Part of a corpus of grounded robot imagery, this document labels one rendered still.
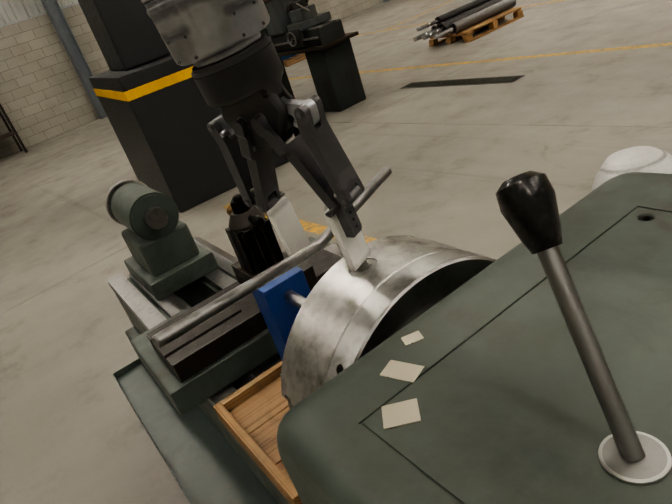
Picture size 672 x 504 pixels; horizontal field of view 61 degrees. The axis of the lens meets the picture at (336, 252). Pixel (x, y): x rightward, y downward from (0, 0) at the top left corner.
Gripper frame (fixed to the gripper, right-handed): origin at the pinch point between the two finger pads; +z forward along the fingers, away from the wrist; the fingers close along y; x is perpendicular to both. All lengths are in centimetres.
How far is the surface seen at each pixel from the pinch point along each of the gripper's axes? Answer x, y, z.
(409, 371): -11.1, 16.2, 3.6
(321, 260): 36, -48, 36
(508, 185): -7.1, 26.0, -10.2
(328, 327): -4.3, -0.2, 8.6
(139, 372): 14, -137, 73
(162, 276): 26, -104, 37
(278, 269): -6.7, 0.6, -1.4
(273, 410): 1, -35, 41
